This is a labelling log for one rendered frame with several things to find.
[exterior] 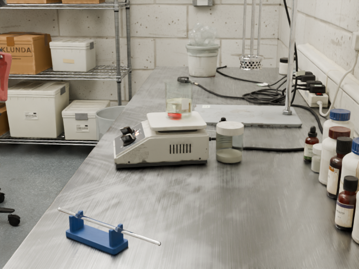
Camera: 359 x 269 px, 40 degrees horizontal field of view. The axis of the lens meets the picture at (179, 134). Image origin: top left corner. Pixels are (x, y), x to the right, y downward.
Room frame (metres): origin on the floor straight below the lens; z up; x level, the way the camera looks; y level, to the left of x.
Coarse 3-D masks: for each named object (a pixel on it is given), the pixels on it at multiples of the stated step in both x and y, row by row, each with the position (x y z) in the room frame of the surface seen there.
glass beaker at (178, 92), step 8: (168, 80) 1.08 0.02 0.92; (176, 80) 1.09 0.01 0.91; (184, 80) 1.08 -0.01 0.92; (168, 88) 1.04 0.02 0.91; (176, 88) 1.03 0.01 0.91; (184, 88) 1.03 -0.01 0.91; (192, 88) 1.05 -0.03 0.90; (168, 96) 1.04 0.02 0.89; (176, 96) 1.03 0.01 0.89; (184, 96) 1.03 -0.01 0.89; (192, 96) 1.05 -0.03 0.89; (168, 104) 1.04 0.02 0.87; (176, 104) 1.03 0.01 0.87; (184, 104) 1.03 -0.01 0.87; (192, 104) 1.05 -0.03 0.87; (168, 112) 1.04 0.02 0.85; (176, 112) 1.03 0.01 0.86; (184, 112) 1.03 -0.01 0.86; (176, 120) 1.03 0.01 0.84; (184, 120) 1.03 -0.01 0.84
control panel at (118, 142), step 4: (140, 124) 1.08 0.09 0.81; (132, 128) 1.08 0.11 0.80; (136, 128) 1.07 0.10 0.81; (140, 128) 1.05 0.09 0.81; (136, 132) 1.04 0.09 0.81; (140, 132) 1.02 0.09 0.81; (120, 136) 1.07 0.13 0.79; (132, 136) 1.03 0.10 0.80; (136, 136) 1.01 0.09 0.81; (140, 136) 1.00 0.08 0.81; (144, 136) 0.98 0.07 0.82; (116, 140) 1.06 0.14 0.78; (120, 140) 1.04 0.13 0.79; (136, 140) 0.99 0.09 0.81; (140, 140) 0.97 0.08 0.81; (116, 144) 1.03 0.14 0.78; (120, 144) 1.02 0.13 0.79; (132, 144) 0.98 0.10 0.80; (116, 148) 1.00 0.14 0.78; (120, 148) 0.99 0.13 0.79; (124, 148) 0.98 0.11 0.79; (116, 152) 0.98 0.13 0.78; (120, 152) 0.97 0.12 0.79
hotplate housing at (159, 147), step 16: (144, 128) 1.04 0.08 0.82; (144, 144) 0.97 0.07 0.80; (160, 144) 0.97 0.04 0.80; (176, 144) 0.98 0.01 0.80; (192, 144) 0.98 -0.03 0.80; (208, 144) 0.99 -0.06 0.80; (128, 160) 0.96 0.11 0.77; (144, 160) 0.97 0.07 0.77; (160, 160) 0.97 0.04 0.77; (176, 160) 0.98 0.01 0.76; (192, 160) 0.99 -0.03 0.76
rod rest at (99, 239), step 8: (72, 216) 0.68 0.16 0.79; (72, 224) 0.68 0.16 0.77; (80, 224) 0.69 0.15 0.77; (120, 224) 0.65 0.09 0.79; (72, 232) 0.67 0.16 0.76; (80, 232) 0.67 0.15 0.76; (88, 232) 0.67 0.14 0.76; (96, 232) 0.67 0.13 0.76; (104, 232) 0.67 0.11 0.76; (112, 232) 0.63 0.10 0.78; (80, 240) 0.66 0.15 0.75; (88, 240) 0.65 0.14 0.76; (96, 240) 0.65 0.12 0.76; (104, 240) 0.65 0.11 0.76; (112, 240) 0.63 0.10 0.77; (120, 240) 0.65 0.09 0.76; (96, 248) 0.64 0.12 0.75; (104, 248) 0.63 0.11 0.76; (112, 248) 0.63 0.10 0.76; (120, 248) 0.64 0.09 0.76
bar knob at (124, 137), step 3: (123, 135) 1.01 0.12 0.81; (126, 135) 1.00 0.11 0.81; (129, 135) 0.99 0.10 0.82; (123, 138) 1.00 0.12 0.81; (126, 138) 0.99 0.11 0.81; (129, 138) 0.99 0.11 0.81; (132, 138) 0.99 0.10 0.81; (135, 138) 1.00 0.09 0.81; (123, 141) 1.00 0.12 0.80; (126, 141) 1.00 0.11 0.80; (129, 141) 0.99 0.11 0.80; (132, 141) 0.99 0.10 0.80; (123, 144) 0.99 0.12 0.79; (126, 144) 0.99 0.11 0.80; (129, 144) 0.98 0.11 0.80
